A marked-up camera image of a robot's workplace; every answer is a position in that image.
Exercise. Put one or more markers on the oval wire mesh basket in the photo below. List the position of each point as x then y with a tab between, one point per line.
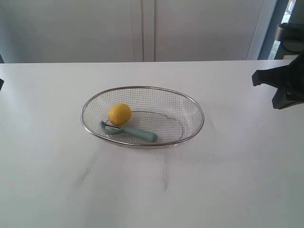
173	116

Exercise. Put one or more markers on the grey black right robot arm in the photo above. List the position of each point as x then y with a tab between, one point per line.
289	79

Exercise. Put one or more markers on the teal handled peeler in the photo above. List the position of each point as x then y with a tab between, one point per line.
135	132

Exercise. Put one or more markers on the yellow lemon with sticker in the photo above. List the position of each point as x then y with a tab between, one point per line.
119	114

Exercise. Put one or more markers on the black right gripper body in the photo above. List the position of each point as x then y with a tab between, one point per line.
296	68

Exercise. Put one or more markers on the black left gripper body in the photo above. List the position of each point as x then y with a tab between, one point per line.
1	83

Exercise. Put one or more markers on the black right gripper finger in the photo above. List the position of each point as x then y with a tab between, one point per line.
285	98
275	77

